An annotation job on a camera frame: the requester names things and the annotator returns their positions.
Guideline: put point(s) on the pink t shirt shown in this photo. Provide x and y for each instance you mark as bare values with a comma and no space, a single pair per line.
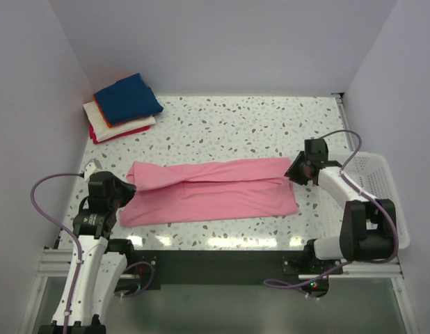
243,188

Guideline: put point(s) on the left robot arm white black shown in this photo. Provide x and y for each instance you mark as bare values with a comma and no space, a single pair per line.
97,261

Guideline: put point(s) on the blue folded t shirt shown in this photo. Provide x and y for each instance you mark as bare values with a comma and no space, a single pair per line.
128,99

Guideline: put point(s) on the white plastic laundry basket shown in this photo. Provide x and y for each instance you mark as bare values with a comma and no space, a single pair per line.
370,173

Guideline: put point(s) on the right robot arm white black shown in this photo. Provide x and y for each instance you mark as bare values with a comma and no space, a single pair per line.
369,224

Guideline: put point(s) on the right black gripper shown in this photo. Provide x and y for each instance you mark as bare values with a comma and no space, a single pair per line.
291,172

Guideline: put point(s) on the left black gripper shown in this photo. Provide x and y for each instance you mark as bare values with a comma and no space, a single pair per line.
129,189

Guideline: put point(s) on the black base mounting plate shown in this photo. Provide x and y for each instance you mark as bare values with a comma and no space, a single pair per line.
156,268

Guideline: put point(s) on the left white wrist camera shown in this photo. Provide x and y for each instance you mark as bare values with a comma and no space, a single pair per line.
92,167

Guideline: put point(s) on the orange folded t shirt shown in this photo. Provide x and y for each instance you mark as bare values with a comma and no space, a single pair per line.
101,112

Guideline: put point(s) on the red folded t shirt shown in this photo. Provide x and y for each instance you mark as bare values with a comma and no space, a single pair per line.
101,139

